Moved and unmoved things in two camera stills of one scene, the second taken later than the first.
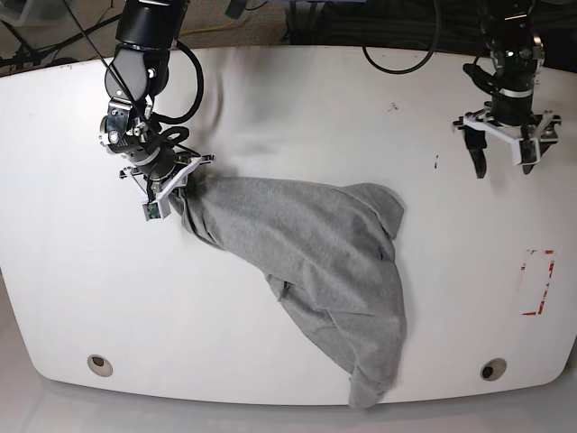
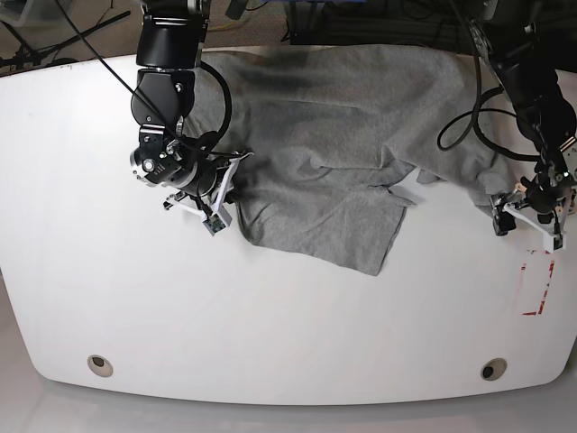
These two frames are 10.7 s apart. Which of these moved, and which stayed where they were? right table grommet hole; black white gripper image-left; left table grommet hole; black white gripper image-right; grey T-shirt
Moved: grey T-shirt; black white gripper image-right; black white gripper image-left
Stayed: left table grommet hole; right table grommet hole
